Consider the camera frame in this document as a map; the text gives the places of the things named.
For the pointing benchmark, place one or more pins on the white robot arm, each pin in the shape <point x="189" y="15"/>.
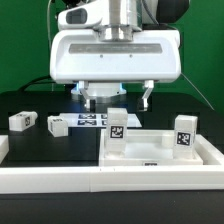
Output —
<point x="117" y="20"/>

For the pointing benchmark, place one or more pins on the white U-shaped fence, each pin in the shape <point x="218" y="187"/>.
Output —
<point x="210" y="175"/>

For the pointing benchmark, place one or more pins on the white sheet with markers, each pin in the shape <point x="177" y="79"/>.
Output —
<point x="95" y="120"/>

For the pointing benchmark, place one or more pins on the white square table top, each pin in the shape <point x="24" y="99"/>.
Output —
<point x="146" y="148"/>

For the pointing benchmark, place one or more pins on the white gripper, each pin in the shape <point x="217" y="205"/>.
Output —
<point x="79" y="55"/>

